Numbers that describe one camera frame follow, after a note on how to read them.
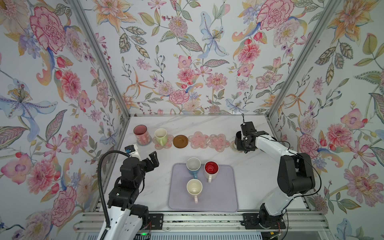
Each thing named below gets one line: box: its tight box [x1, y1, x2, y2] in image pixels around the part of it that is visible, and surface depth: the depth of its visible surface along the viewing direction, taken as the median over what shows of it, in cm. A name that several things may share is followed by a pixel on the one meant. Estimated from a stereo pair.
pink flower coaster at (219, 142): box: [208, 133, 230, 153], surface depth 106 cm
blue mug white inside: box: [186, 157, 202, 179], surface depth 86 cm
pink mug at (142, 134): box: [133, 124, 151, 145], surface depth 100 cm
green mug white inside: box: [154, 128, 168, 147], surface depth 100 cm
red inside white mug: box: [204, 160, 220, 183], surface depth 88 cm
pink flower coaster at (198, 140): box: [188, 131, 209, 150], surface depth 109 cm
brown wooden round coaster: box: [172, 134, 189, 149], surface depth 108 cm
